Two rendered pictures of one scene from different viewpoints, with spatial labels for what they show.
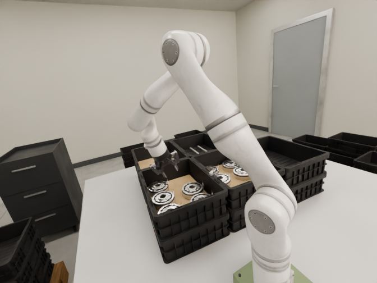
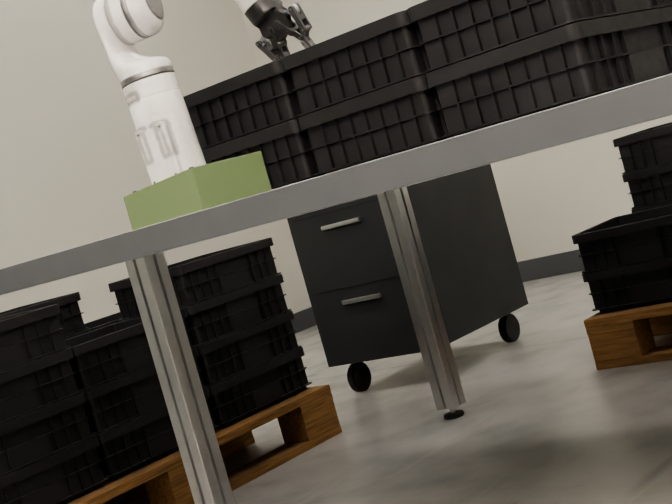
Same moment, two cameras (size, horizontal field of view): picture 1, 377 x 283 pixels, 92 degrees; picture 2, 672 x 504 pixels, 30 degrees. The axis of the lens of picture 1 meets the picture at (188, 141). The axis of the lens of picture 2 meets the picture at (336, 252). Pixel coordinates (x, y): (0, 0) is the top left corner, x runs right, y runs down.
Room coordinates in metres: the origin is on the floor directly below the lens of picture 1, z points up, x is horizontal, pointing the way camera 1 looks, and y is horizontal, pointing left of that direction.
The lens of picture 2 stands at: (-0.41, -2.16, 0.68)
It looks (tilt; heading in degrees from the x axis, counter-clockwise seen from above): 3 degrees down; 63
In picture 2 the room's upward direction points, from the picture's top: 16 degrees counter-clockwise
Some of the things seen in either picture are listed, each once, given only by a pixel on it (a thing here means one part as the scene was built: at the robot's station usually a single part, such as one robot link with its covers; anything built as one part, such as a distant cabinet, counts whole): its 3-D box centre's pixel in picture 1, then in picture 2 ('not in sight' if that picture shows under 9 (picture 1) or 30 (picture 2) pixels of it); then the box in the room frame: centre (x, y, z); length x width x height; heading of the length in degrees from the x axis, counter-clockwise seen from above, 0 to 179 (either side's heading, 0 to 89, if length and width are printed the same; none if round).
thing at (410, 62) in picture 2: (232, 173); (416, 59); (0.84, -0.21, 0.87); 0.40 x 0.30 x 0.11; 20
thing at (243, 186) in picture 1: (231, 164); (408, 32); (0.84, -0.21, 0.92); 0.40 x 0.30 x 0.02; 20
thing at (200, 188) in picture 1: (192, 187); not in sight; (0.76, 0.01, 0.86); 0.10 x 0.10 x 0.01
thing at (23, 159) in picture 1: (47, 189); (402, 239); (1.71, 1.53, 0.45); 0.62 x 0.45 x 0.90; 24
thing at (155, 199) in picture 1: (162, 197); not in sight; (0.71, 0.15, 0.86); 0.10 x 0.10 x 0.01
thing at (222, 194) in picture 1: (176, 181); (295, 75); (0.74, 0.07, 0.92); 0.40 x 0.30 x 0.02; 20
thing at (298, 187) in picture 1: (275, 174); (569, 73); (0.94, -0.49, 0.76); 0.40 x 0.30 x 0.12; 20
